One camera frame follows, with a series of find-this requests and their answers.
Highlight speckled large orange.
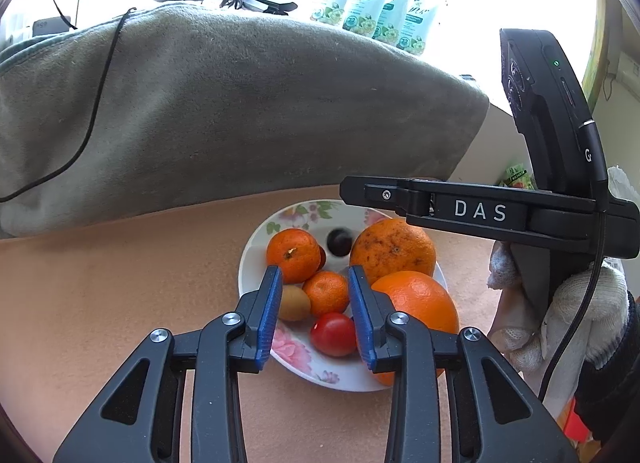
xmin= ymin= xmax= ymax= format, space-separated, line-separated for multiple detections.
xmin=349 ymin=218 xmax=437 ymax=284

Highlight dark plum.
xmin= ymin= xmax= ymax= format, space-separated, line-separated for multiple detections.
xmin=326 ymin=228 xmax=354 ymax=258

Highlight smooth large orange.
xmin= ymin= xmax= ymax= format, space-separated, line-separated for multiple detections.
xmin=370 ymin=270 xmax=461 ymax=387

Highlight small mandarin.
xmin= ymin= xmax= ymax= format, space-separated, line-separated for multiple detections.
xmin=266 ymin=228 xmax=322 ymax=284
xmin=303 ymin=271 xmax=349 ymax=318

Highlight large red cherry tomato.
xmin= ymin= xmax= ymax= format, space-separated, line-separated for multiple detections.
xmin=310 ymin=313 xmax=357 ymax=358

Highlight small red cherry tomato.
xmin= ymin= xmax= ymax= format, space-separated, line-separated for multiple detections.
xmin=318 ymin=245 xmax=326 ymax=270

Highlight right white gloved hand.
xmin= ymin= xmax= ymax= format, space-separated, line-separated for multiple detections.
xmin=487 ymin=242 xmax=629 ymax=417

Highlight green printed carton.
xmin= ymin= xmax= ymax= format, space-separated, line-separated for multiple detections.
xmin=498 ymin=164 xmax=536 ymax=190

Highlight grey blanket backrest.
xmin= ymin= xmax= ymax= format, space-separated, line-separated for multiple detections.
xmin=1 ymin=4 xmax=489 ymax=238

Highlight black power adapter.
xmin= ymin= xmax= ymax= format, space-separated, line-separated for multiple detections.
xmin=32 ymin=16 xmax=72 ymax=37

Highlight black cable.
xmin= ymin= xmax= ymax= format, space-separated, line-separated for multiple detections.
xmin=0 ymin=6 xmax=138 ymax=204

